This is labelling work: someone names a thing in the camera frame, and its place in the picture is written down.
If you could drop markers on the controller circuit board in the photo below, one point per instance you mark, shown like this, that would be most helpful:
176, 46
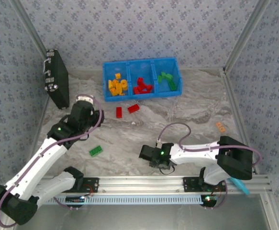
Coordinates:
75, 199
208, 200

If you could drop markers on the small orange tag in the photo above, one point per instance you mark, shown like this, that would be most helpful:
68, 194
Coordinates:
220, 127

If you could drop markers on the aluminium frame post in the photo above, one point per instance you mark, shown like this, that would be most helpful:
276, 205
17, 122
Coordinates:
30, 24
250, 24

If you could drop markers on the aluminium mounting rail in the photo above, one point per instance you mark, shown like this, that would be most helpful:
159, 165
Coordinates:
141, 184

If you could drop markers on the aluminium right frame post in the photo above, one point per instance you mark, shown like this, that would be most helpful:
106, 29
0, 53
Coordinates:
250, 24

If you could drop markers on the aluminium left frame post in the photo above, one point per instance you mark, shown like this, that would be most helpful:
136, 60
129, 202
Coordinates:
30, 24

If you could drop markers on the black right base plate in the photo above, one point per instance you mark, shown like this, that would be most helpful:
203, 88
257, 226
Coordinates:
189, 183

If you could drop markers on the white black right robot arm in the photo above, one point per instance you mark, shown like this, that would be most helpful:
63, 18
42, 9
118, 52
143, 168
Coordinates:
194, 153

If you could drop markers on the teal marker pen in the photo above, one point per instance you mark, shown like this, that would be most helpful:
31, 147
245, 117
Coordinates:
242, 187

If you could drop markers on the blue three-compartment plastic bin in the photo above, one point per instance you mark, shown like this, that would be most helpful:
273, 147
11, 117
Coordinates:
141, 65

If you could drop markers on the left controller circuit board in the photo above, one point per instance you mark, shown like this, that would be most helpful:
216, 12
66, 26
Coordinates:
75, 199

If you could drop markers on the grey metal panel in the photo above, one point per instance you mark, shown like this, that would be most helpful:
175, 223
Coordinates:
139, 218

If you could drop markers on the aluminium right side rail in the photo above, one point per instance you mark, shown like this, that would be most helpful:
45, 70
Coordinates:
238, 119

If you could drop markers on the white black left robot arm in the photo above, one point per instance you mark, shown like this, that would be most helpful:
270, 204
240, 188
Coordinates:
34, 165

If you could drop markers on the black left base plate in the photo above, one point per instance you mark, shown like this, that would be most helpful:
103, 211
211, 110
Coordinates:
91, 184

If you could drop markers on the right controller circuit board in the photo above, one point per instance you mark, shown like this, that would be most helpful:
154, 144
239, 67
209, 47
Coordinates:
208, 200

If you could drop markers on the black hard case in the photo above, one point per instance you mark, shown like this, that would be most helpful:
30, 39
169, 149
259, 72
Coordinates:
59, 81

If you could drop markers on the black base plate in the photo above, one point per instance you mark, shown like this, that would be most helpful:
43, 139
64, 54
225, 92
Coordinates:
189, 183
91, 184

